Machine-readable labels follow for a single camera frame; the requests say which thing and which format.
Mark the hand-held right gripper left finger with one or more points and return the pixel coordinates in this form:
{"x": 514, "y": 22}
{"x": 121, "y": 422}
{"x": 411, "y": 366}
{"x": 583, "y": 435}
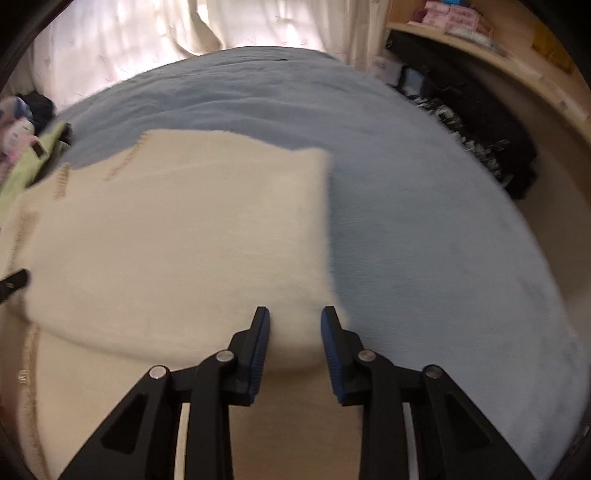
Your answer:
{"x": 259, "y": 341}

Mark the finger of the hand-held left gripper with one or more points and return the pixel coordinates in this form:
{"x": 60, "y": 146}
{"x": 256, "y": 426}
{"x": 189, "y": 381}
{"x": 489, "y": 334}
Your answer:
{"x": 14, "y": 282}

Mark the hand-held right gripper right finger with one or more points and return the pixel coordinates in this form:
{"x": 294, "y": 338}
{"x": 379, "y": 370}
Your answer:
{"x": 331, "y": 346}

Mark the cream knit sweater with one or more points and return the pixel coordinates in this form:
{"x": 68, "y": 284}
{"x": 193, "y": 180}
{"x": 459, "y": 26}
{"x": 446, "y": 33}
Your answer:
{"x": 184, "y": 230}

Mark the light green folded garment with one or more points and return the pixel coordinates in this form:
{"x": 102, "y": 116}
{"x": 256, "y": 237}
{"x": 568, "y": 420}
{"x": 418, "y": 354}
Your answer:
{"x": 27, "y": 168}

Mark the blue bed blanket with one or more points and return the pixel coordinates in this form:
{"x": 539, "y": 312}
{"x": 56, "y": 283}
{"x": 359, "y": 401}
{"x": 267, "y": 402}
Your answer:
{"x": 415, "y": 230}

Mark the white and pink plush toy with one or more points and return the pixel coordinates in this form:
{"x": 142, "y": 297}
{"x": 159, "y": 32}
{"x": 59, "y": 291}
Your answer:
{"x": 18, "y": 131}

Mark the black cloth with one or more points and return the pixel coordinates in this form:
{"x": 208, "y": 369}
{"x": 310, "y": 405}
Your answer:
{"x": 39, "y": 108}

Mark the white sheer curtain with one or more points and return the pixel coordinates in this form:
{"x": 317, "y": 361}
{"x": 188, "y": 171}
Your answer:
{"x": 138, "y": 37}

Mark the black bag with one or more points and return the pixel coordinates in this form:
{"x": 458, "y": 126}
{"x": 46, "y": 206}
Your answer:
{"x": 475, "y": 106}

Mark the wooden shelf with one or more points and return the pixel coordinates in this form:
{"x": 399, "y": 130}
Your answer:
{"x": 508, "y": 60}

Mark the stack of pink packets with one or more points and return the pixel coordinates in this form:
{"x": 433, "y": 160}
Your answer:
{"x": 455, "y": 18}

